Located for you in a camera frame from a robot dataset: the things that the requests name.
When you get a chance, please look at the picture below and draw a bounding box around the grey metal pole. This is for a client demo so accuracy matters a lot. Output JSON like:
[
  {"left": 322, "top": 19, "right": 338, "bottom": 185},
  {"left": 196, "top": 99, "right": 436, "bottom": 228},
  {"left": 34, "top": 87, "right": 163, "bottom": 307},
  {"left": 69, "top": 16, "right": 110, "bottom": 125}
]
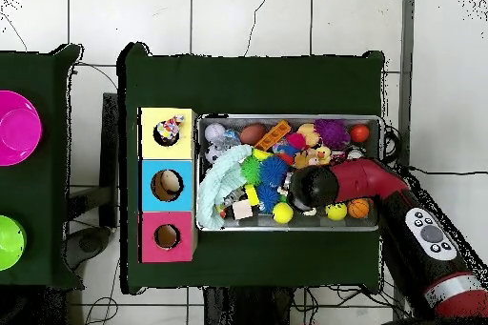
[{"left": 396, "top": 0, "right": 417, "bottom": 168}]

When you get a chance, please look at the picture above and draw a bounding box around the magenta plastic bowl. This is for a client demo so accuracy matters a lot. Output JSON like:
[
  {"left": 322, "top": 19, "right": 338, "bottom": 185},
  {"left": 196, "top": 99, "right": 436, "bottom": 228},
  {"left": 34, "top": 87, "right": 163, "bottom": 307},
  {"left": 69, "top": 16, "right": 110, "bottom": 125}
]
[{"left": 0, "top": 90, "right": 44, "bottom": 167}]

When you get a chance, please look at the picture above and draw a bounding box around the wooden box with three holes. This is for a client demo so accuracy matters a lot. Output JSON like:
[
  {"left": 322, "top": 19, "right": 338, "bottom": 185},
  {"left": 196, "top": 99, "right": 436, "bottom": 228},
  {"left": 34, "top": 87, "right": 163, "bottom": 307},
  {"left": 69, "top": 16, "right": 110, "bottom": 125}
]
[{"left": 136, "top": 106, "right": 199, "bottom": 264}]

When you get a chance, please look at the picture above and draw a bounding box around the plain yellow foam ball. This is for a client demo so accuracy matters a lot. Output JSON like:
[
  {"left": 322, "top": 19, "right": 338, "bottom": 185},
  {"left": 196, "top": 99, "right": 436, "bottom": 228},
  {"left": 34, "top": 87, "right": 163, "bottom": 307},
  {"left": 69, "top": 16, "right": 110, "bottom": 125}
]
[{"left": 271, "top": 201, "right": 295, "bottom": 225}]

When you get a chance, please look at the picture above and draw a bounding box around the blue spiky rubber ball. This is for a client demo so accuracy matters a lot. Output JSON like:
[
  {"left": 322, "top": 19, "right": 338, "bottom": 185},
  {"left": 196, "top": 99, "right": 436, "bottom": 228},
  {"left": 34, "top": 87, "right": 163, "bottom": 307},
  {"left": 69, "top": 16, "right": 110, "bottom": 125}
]
[{"left": 258, "top": 155, "right": 290, "bottom": 189}]

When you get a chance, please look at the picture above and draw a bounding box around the colourful patterned cloth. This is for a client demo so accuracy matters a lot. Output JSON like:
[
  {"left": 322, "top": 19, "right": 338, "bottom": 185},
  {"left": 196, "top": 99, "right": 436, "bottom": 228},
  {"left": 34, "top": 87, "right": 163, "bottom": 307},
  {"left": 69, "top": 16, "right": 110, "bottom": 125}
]
[{"left": 154, "top": 113, "right": 186, "bottom": 142}]

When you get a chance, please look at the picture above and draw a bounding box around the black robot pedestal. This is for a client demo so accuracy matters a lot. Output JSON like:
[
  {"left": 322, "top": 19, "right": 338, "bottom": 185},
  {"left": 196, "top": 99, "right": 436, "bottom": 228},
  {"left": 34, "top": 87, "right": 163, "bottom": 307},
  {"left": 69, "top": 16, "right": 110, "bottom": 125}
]
[{"left": 203, "top": 286, "right": 295, "bottom": 325}]

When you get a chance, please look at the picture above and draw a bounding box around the black equipment stand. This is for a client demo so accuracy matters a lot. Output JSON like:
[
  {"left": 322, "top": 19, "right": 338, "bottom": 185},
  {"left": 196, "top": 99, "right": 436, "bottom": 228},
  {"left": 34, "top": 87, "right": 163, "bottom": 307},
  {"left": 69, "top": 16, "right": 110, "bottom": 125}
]
[{"left": 98, "top": 91, "right": 120, "bottom": 229}]

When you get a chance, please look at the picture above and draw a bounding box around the mint green waffle cloth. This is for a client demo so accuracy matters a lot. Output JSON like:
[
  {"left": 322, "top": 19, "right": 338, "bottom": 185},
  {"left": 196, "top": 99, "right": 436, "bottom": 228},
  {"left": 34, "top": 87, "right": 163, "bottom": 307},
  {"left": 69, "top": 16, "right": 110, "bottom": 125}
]
[{"left": 195, "top": 144, "right": 254, "bottom": 230}]

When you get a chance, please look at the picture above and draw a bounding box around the lime green plastic bowl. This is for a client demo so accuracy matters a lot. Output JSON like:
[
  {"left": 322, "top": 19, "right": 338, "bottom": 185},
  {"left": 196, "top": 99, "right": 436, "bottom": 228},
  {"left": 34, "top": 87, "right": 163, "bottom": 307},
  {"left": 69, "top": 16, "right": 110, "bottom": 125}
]
[{"left": 0, "top": 213, "right": 27, "bottom": 272}]

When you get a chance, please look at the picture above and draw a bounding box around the yellow smiley ball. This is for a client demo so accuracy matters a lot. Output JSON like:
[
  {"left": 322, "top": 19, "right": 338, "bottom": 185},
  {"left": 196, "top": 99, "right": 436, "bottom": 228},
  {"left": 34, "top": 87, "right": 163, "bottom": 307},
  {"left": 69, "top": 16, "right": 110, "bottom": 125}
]
[{"left": 325, "top": 201, "right": 349, "bottom": 222}]

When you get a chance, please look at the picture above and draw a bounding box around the dark green side table cloth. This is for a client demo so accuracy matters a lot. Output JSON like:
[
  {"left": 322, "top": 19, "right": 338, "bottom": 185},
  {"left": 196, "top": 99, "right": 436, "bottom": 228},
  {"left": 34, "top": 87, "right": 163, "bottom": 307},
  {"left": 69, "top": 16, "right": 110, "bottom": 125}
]
[{"left": 0, "top": 43, "right": 85, "bottom": 291}]

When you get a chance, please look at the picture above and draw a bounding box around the orange plastic toy brick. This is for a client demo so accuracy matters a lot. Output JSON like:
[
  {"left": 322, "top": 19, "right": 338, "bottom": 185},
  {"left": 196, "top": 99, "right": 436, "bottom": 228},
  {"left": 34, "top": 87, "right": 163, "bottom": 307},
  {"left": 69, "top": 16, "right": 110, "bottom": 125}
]
[{"left": 254, "top": 119, "right": 292, "bottom": 152}]

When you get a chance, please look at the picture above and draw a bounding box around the small plain orange ball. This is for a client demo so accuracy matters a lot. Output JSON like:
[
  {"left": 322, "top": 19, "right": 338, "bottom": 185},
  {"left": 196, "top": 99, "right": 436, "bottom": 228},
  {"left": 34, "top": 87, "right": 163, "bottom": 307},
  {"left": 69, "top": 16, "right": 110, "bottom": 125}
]
[{"left": 349, "top": 124, "right": 371, "bottom": 144}]

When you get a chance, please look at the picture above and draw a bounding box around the purple spiky rubber ball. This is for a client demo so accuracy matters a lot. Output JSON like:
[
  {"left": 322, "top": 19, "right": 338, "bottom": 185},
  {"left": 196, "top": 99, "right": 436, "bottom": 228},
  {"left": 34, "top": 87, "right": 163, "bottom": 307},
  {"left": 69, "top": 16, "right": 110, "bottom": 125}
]
[{"left": 313, "top": 118, "right": 351, "bottom": 151}]

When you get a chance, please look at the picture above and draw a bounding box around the shallow silver mesh bin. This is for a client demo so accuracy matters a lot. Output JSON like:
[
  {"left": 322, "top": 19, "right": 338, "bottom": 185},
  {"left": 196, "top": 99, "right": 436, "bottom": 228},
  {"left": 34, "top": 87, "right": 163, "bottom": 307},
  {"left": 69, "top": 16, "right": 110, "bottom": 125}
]
[{"left": 195, "top": 112, "right": 385, "bottom": 233}]

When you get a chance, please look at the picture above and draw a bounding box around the brown foam football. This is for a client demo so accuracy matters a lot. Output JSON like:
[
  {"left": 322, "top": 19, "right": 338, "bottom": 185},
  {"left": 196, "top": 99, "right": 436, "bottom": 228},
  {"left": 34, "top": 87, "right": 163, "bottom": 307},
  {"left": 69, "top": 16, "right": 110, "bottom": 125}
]
[{"left": 238, "top": 123, "right": 268, "bottom": 146}]

